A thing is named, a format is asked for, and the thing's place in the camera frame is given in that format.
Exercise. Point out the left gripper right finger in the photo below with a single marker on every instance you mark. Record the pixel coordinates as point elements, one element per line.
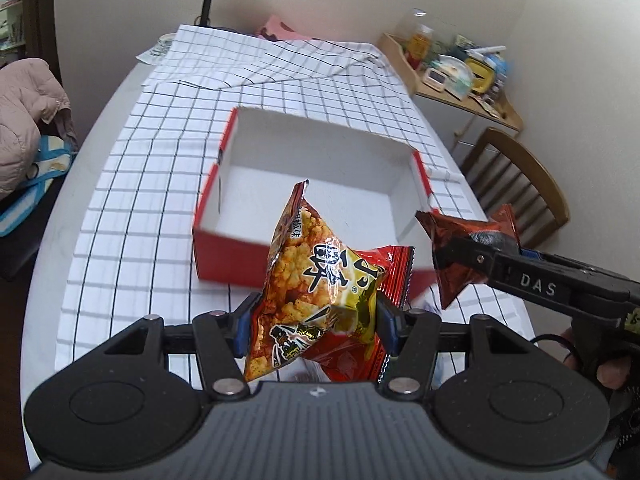
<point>410,341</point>

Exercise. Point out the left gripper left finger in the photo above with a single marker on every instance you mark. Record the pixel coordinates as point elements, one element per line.
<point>221,338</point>

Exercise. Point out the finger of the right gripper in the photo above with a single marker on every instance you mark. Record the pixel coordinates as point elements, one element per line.
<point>492,255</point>

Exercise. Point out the dark red snack bag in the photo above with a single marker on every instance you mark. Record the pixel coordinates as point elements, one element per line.
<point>436,224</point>

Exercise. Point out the red snack packet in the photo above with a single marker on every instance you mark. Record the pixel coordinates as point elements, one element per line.
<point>359,357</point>

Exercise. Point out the orange rice cracker snack bag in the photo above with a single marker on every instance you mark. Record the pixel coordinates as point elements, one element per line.
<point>314,284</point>

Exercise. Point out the person right hand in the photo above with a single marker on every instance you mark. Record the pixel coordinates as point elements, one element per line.
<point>611,374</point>

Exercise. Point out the wooden chair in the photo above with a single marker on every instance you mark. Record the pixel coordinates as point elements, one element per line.
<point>500,170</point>

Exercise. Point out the checkered white tablecloth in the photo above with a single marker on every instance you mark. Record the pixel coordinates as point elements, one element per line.
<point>182,214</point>

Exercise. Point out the red cardboard box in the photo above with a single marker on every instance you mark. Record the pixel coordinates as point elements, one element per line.
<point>366,187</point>

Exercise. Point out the white digital clock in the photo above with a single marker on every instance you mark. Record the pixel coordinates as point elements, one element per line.
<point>435,79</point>

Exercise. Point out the clear jar yellow contents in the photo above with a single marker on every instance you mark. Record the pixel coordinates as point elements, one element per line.
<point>415,37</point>

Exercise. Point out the blue white tote bag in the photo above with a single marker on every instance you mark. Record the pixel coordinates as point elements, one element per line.
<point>53,159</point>

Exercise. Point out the pink padded jacket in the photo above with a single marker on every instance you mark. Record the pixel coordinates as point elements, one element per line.
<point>30,96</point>

